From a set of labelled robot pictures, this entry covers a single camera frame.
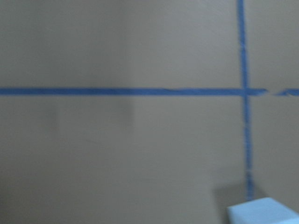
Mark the blue block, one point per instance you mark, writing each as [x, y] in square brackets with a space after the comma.
[262, 211]

